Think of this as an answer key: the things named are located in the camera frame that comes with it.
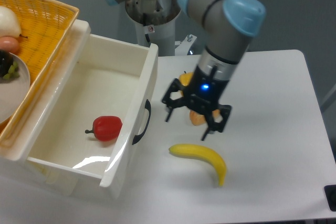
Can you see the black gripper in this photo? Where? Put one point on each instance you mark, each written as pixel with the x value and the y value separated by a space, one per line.
pixel 202 96

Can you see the red toy pepper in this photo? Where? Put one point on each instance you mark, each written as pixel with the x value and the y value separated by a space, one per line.
pixel 106 128

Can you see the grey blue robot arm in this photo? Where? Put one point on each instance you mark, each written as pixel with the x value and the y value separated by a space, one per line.
pixel 231 25

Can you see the yellow toy pepper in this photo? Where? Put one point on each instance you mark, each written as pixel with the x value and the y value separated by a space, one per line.
pixel 185 79

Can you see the open white drawer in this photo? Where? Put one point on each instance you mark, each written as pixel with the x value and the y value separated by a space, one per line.
pixel 110 78

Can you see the white drawer cabinet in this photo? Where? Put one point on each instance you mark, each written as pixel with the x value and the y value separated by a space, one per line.
pixel 20 134

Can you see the toy bread triangle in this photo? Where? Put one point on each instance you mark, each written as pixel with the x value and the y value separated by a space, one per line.
pixel 198 119

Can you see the yellow toy banana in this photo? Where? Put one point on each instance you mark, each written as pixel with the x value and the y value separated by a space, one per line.
pixel 205 154

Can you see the black corner object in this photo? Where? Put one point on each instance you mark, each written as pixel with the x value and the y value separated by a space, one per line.
pixel 330 193

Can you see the yellow woven basket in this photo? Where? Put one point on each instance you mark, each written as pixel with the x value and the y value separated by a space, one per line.
pixel 45 24

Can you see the white plate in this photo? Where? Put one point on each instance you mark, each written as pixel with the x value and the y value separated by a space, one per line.
pixel 14 90

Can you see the dark toy grapes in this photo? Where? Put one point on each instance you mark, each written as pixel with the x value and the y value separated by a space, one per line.
pixel 6 62

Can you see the black drawer handle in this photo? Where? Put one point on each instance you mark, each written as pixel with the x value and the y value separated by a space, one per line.
pixel 144 122

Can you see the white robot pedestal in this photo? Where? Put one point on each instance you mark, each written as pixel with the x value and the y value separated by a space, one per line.
pixel 154 22

